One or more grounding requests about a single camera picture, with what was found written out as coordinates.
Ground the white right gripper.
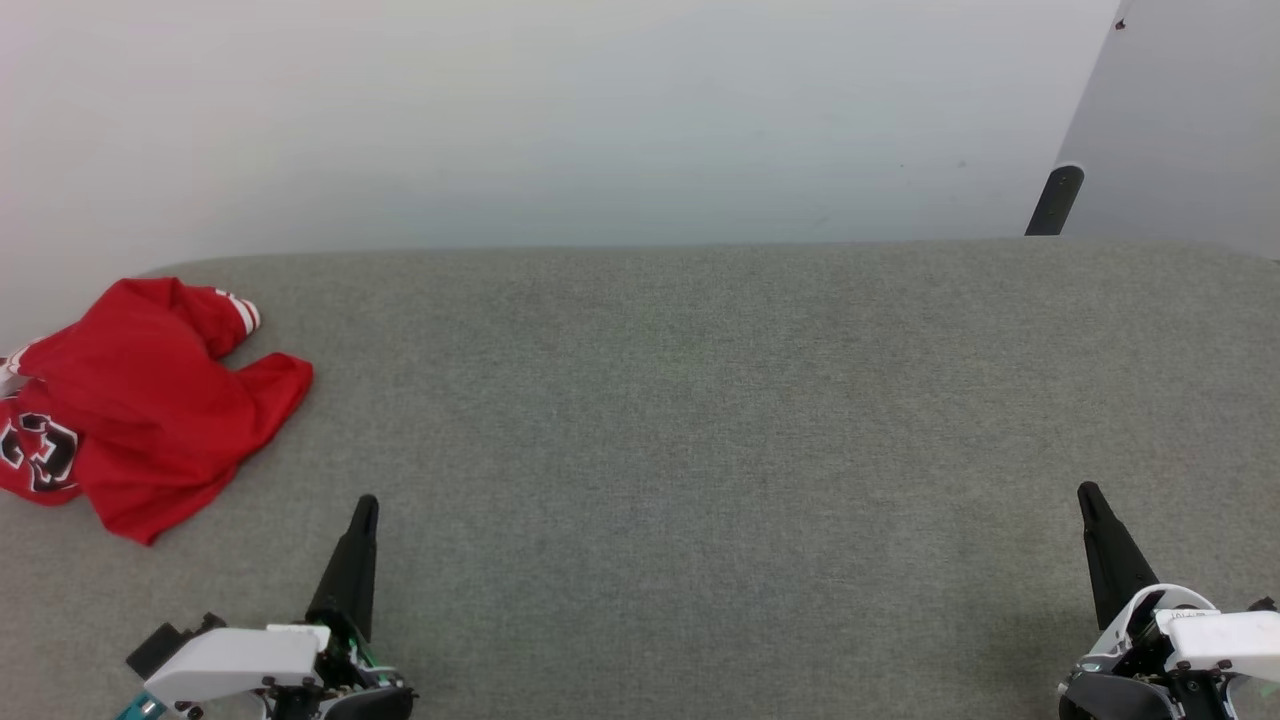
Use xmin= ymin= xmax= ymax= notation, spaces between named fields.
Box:
xmin=1058 ymin=482 xmax=1280 ymax=720

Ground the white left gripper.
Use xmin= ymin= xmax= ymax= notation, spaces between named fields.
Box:
xmin=145 ymin=494 xmax=417 ymax=720

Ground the red Bulls basketball jersey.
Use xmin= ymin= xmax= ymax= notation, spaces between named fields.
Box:
xmin=0 ymin=277 xmax=314 ymax=546

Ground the black rounded post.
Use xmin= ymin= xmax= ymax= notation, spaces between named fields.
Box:
xmin=1025 ymin=165 xmax=1086 ymax=237

